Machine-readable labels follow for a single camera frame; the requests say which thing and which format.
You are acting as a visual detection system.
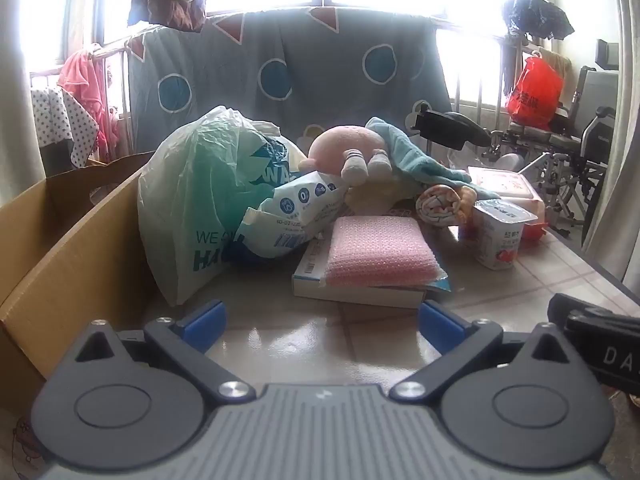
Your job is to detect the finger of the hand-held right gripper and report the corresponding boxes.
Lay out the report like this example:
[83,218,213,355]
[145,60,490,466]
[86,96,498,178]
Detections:
[547,292,608,332]

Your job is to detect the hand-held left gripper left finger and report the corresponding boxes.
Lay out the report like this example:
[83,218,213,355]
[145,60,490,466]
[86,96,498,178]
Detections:
[75,300,256,403]

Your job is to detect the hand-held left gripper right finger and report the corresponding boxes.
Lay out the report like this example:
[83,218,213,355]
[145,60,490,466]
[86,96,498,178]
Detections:
[389,300,573,403]

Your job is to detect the white yogurt cup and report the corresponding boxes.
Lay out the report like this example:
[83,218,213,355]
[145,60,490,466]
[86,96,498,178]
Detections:
[470,199,538,271]

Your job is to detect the pink sponge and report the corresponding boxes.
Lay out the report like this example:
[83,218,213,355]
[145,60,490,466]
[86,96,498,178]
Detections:
[325,216,448,288]

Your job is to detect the blue teal tissue pack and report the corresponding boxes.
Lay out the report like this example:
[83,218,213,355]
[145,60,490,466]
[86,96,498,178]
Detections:
[235,207,326,261]

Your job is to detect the patterned cloth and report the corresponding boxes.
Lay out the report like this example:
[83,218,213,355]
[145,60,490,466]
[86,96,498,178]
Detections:
[415,183,476,228]

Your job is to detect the cardboard box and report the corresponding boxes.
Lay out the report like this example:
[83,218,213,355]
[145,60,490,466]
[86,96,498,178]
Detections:
[0,150,161,403]

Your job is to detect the teal towel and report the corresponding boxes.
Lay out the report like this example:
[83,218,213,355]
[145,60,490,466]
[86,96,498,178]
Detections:
[365,116,501,201]

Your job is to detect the pink plush toy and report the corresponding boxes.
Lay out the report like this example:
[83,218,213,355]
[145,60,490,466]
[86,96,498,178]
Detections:
[298,125,393,183]

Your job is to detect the pink wet wipes pack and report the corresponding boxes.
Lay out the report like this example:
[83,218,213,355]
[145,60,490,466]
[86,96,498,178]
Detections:
[460,166,548,246]

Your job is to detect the pale curtain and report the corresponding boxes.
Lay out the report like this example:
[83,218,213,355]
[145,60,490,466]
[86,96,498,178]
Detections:
[582,0,640,306]
[0,10,48,206]

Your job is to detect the white green plastic bag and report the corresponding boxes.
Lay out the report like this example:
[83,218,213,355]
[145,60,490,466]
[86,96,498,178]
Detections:
[137,105,306,307]

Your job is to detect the wheelchair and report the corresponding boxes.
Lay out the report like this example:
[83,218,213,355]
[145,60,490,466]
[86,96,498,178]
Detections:
[490,39,621,233]

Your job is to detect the black headrest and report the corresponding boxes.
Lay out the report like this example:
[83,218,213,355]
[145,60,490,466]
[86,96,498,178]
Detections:
[412,102,493,148]

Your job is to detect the red plastic bag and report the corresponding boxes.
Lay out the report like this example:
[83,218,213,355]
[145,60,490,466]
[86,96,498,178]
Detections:
[505,56,565,128]

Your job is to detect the beige hanging towel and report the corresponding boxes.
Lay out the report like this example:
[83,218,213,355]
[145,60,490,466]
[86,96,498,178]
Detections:
[537,47,573,91]

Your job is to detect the polka dot cloth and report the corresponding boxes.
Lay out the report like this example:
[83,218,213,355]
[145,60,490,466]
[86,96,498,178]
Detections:
[31,85,101,168]

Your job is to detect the pink hanging garment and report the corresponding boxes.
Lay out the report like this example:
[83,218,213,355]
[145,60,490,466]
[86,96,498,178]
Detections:
[57,50,121,151]

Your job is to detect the grey blanket with circles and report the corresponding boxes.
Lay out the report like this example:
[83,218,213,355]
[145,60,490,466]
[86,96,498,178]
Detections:
[125,7,453,153]

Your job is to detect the dark hanging clothes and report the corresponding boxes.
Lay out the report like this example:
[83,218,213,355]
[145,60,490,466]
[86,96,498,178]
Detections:
[502,0,576,96]

